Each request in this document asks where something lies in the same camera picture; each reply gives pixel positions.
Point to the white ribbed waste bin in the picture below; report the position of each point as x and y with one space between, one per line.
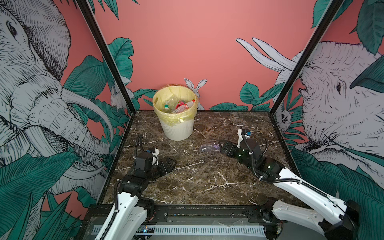
181 131

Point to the white vented cable duct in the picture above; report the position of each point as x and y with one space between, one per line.
220 230

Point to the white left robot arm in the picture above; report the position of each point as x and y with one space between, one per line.
130 209

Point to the black corner frame post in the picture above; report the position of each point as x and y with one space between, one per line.
327 18
97 34

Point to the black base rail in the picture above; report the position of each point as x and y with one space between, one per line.
252 213

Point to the black left corner frame post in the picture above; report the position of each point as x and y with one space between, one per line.
97 34

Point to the black right corner frame post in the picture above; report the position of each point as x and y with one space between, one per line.
327 18

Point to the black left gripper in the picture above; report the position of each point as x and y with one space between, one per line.
170 168

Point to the clear bottle white label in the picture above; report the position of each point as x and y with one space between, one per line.
171 103

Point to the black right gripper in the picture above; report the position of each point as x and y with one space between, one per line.
229 145

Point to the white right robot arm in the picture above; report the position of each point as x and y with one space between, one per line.
331 217

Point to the yellow plastic bin liner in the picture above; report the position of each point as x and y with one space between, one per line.
184 94

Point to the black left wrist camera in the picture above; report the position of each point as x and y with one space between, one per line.
146 160

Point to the bottle red green label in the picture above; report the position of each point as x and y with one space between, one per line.
180 103

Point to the clear bottle purple label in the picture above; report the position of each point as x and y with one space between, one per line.
210 147

